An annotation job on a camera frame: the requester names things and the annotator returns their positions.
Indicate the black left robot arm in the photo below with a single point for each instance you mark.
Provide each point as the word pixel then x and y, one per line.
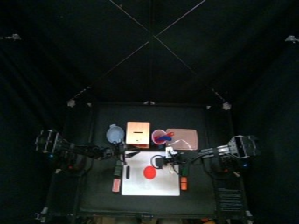
pixel 61 145

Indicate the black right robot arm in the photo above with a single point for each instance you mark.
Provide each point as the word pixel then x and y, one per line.
pixel 234 147

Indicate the red dough disc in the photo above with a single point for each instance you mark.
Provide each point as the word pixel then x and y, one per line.
pixel 149 172

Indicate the wooden drawer box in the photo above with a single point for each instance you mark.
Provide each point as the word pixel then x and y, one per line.
pixel 137 134

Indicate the pale blue bowl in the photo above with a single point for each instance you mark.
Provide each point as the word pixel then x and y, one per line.
pixel 115 134

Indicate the dark green block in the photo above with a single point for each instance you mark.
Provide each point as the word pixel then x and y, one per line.
pixel 184 170
pixel 116 169

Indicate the pink cup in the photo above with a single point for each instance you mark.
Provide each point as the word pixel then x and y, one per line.
pixel 157 139

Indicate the white cutting mat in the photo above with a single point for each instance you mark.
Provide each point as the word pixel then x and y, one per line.
pixel 155 185

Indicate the blue toy utensil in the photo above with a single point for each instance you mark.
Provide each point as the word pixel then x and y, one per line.
pixel 164 138

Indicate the pink plastic tray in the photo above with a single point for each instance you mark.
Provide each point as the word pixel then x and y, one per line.
pixel 183 137

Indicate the orange block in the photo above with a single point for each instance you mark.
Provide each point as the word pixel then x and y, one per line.
pixel 183 183

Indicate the red toy utensil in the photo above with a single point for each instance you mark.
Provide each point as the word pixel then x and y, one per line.
pixel 169 134

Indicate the pink block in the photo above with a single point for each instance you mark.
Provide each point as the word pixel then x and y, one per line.
pixel 116 185

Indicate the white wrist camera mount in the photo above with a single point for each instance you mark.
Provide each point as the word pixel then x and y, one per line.
pixel 169 151

